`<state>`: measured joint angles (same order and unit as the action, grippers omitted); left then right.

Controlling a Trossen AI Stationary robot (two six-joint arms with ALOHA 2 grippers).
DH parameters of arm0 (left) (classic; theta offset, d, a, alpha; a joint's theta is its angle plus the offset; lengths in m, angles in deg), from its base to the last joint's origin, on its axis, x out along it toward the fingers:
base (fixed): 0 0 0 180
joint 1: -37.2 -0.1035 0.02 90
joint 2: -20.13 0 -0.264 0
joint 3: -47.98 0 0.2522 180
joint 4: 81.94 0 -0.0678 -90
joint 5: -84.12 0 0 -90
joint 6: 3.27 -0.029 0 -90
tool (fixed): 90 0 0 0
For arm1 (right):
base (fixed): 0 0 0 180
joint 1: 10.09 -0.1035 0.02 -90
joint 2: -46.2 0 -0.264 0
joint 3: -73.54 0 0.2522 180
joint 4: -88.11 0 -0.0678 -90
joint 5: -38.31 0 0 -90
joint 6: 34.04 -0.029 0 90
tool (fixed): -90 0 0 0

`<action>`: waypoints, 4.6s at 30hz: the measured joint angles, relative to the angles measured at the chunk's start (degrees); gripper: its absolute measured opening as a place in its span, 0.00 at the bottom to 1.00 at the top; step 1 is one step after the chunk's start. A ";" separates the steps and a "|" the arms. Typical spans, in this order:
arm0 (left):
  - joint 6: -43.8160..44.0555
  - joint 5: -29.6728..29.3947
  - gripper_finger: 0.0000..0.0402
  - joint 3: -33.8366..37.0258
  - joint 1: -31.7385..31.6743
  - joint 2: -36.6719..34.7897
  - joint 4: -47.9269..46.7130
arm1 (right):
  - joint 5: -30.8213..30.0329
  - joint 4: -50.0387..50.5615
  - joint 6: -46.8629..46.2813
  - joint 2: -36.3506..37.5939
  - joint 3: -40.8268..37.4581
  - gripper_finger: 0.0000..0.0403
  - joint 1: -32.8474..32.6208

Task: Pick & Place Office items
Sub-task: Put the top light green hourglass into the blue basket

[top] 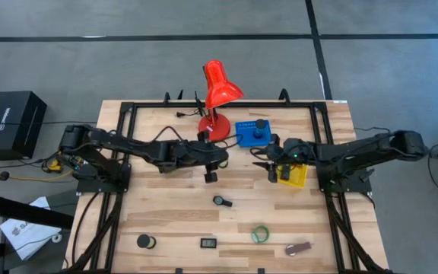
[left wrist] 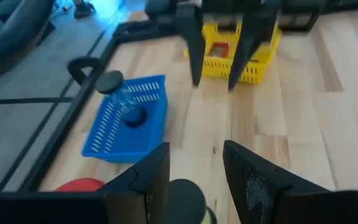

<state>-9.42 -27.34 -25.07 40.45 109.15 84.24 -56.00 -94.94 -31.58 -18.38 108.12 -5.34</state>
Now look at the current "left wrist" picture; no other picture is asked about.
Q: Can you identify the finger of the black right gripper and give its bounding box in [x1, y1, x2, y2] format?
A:
[227, 11, 278, 91]
[175, 4, 207, 88]

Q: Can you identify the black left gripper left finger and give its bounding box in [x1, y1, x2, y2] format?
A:
[0, 141, 171, 224]

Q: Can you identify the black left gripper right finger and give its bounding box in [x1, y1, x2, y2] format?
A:
[222, 139, 358, 224]

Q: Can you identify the green sand hourglass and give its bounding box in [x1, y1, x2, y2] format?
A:
[165, 178, 218, 224]

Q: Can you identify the blue sand hourglass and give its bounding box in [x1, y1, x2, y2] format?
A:
[94, 70, 149, 129]

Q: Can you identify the red framed small clock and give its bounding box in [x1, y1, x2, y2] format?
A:
[208, 41, 230, 59]

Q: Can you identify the yellow plastic basket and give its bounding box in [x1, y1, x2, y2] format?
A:
[183, 18, 283, 85]

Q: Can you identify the red desk lamp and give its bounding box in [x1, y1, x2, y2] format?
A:
[54, 177, 106, 192]

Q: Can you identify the blue plastic basket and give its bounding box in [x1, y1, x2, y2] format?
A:
[81, 74, 168, 164]

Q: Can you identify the black floor stand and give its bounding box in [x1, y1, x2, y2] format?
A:
[72, 0, 96, 19]

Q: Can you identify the black metal table frame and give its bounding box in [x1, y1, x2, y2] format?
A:
[0, 0, 358, 192]

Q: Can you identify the black lamp power cable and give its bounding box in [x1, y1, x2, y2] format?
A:
[67, 56, 101, 86]

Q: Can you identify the black sleeved arm cable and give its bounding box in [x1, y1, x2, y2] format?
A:
[0, 0, 56, 83]

